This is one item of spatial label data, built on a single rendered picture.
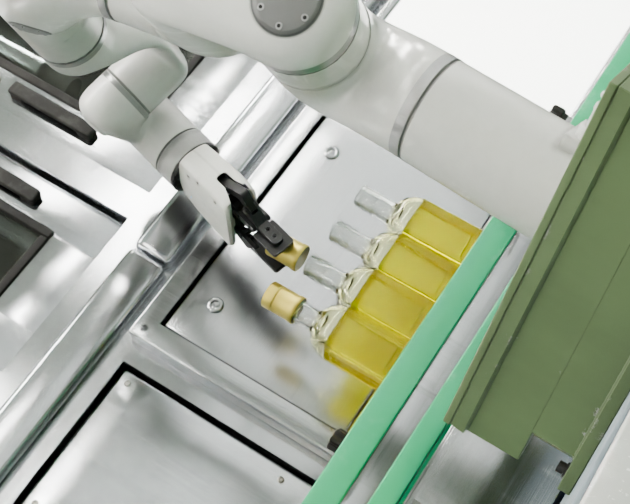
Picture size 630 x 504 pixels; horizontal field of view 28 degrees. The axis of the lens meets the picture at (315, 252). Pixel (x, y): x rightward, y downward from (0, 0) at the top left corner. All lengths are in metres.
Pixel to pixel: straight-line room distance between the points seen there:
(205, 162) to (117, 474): 0.40
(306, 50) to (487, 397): 0.29
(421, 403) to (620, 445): 0.64
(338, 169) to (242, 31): 0.77
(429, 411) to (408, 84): 0.42
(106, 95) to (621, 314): 0.86
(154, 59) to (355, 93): 0.53
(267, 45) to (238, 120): 0.82
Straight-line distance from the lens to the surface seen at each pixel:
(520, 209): 0.99
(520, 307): 0.85
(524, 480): 1.27
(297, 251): 1.50
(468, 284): 1.36
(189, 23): 1.00
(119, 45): 1.44
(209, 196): 1.52
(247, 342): 1.61
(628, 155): 0.77
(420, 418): 1.30
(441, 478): 1.26
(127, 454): 1.61
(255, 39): 0.98
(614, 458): 0.67
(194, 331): 1.62
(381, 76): 1.03
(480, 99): 1.00
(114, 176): 1.78
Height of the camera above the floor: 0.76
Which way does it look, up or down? 15 degrees up
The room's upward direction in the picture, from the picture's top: 60 degrees counter-clockwise
